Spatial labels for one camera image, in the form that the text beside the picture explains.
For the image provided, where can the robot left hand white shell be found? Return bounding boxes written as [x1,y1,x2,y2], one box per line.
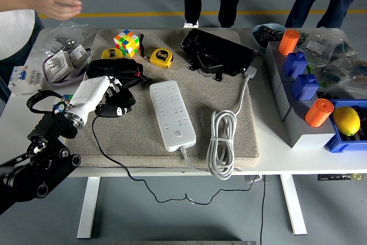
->
[68,75,133,122]

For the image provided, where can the person's right hand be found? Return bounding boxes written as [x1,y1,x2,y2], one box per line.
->
[27,0,83,22]

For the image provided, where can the black power adapter plug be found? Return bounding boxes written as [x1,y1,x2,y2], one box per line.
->
[106,88,136,108]

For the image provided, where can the thin black adapter cord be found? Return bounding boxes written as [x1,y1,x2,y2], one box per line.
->
[91,115,256,205]

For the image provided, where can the white power strip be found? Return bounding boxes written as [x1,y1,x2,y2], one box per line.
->
[149,80,197,153]

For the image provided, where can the multicolour puzzle cube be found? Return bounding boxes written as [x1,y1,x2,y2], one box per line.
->
[113,29,140,58]
[53,94,74,113]

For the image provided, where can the purple tray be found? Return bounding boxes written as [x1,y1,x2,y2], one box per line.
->
[42,49,87,84]

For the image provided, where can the black fabric pouch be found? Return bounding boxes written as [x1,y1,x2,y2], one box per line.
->
[85,58,153,90]

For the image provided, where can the clear bag of screws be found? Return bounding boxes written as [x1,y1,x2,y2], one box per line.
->
[42,22,97,56]

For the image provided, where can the small white socket panel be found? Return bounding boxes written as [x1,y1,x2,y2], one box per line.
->
[68,43,90,67]

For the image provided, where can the large white socket panel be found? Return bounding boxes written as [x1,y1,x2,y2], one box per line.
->
[42,49,72,82]

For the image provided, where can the small yellow tape measure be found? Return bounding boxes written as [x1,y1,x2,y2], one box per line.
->
[101,47,124,60]

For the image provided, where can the white circuit breaker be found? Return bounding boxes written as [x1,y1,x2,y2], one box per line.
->
[7,65,44,96]

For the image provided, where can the large yellow tape measure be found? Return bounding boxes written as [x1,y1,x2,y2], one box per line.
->
[149,48,175,69]

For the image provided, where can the grey-brown mat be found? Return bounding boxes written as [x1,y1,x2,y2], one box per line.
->
[65,28,260,170]

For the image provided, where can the white table leg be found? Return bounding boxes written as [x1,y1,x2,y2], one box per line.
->
[76,176,101,239]
[279,174,308,236]

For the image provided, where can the black wrapped device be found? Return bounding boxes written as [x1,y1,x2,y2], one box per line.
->
[180,28,258,82]

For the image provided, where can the light blue bowl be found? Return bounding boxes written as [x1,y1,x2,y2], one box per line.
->
[251,23,287,50]

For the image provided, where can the grey box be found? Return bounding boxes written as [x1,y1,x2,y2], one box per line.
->
[274,80,337,149]
[263,40,299,96]

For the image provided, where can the black circuit boards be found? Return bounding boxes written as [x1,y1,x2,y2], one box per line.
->
[256,26,283,42]

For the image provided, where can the orange cylinder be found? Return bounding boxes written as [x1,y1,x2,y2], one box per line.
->
[304,98,335,128]
[278,29,300,56]

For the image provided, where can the blue plastic block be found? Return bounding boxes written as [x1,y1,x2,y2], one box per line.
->
[291,73,320,102]
[283,51,309,79]

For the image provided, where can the small black parts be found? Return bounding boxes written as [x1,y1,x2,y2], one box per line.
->
[317,91,338,102]

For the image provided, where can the clear bag of electronic parts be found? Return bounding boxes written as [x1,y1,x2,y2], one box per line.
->
[298,28,359,67]
[311,55,367,101]

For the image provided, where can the blue plastic bin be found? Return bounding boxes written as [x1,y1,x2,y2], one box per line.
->
[324,98,367,154]

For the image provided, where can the black table control panel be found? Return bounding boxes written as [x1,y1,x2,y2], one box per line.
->
[317,173,366,182]

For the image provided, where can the yellow lemon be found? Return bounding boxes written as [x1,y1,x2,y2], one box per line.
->
[332,106,361,137]

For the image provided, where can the white power strip cable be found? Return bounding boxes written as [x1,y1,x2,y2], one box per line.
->
[179,65,258,182]

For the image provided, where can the black hanging cable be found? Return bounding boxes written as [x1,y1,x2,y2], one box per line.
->
[259,174,266,245]

